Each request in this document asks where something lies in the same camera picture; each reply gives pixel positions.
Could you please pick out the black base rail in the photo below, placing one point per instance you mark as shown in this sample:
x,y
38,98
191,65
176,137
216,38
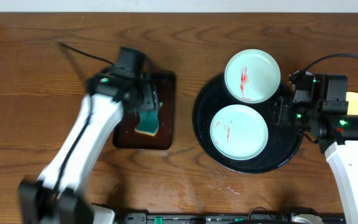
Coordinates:
x,y
254,217

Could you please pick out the green yellow sponge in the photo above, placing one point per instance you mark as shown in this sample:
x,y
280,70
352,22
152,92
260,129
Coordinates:
x,y
149,123

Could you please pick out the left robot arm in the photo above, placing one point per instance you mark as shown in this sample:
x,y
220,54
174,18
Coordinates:
x,y
58,195

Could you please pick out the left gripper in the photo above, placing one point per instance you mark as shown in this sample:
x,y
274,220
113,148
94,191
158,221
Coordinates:
x,y
151,97

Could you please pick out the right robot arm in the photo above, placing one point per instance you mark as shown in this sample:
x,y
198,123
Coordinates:
x,y
319,106

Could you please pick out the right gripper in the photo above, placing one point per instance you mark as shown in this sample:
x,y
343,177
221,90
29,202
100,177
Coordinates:
x,y
279,116

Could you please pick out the black round tray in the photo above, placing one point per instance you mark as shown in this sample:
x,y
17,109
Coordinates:
x,y
283,141

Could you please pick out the black rectangular tray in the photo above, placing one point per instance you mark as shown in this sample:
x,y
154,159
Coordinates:
x,y
124,135

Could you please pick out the light blue plate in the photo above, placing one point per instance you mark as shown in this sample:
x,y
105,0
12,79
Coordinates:
x,y
252,76
239,132

